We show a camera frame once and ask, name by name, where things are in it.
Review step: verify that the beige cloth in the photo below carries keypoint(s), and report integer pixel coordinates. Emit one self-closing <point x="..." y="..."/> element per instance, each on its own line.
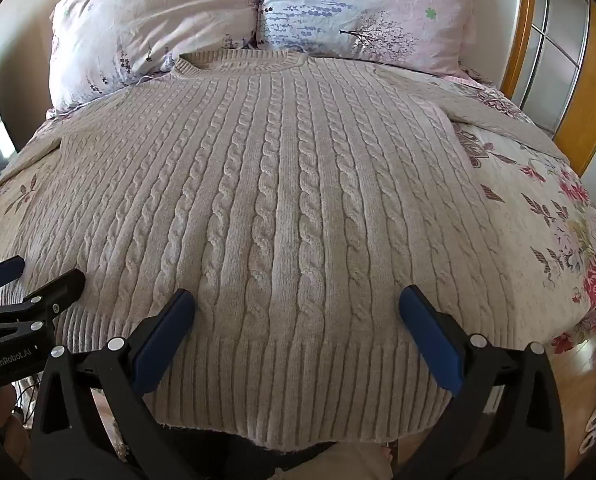
<point x="333" y="462"/>

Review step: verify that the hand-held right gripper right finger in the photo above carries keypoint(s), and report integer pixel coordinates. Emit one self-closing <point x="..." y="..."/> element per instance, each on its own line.
<point x="430" y="345"/>

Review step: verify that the pink lavender print pillow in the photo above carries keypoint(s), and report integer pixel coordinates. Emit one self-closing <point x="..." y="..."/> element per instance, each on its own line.
<point x="368" y="5"/>
<point x="143" y="25"/>

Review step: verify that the wooden framed glass door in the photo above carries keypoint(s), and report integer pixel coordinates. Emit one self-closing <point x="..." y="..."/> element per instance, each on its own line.
<point x="563" y="50"/>

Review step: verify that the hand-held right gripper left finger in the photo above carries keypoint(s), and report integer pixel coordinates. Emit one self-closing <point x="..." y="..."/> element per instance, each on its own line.
<point x="162" y="345"/>

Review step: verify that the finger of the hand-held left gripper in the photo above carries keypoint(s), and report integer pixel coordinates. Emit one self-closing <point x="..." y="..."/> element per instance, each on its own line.
<point x="58" y="287"/>
<point x="2" y="270"/>

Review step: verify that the floral bed sheet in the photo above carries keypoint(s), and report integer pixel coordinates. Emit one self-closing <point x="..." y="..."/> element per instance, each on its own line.
<point x="553" y="220"/>

